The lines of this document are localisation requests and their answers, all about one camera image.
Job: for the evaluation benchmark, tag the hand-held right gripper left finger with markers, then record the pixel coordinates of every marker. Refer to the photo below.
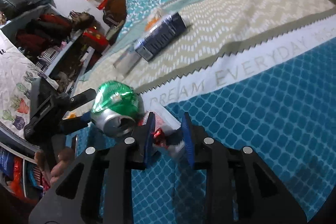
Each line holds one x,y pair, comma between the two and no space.
149,134

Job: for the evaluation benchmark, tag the red packet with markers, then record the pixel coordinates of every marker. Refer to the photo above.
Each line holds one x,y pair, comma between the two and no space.
17,176

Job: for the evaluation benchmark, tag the grey storage shelf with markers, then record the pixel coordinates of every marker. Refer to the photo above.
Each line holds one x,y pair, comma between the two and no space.
65,49

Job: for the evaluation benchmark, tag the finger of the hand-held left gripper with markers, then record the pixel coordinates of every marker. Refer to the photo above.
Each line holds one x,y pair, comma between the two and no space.
73,124
81,98

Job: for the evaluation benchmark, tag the dark blue white carton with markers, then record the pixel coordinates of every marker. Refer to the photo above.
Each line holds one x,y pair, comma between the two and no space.
160,35

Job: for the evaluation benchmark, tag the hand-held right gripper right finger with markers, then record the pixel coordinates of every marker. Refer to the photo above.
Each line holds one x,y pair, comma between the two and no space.
187,140

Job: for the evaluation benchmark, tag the pile of dark clothes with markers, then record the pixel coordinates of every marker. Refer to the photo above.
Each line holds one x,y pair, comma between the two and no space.
39,32

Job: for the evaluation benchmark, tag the brown handbag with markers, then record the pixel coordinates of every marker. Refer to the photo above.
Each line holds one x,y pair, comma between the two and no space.
82,20

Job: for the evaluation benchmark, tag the person's left hand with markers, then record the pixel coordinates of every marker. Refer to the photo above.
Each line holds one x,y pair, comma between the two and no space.
63,158

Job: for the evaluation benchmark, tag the black bags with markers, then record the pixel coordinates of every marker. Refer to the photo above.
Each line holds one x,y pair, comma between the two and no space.
21,1

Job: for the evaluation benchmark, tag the blue packet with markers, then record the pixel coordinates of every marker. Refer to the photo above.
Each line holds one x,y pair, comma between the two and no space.
5,162

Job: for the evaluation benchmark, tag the red white wrapper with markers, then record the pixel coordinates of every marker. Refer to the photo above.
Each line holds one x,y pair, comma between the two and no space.
158,134

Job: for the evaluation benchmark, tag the white printed cloth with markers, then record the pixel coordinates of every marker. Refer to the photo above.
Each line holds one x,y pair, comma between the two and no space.
15,82

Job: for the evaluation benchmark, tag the red bag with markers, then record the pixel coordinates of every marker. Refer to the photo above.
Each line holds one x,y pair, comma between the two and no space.
95,37

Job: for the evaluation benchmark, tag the green drink can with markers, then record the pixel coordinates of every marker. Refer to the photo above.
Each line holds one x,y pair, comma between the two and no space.
115,100

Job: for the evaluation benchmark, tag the orange peel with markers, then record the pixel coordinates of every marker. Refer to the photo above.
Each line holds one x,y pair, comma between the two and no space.
70,116

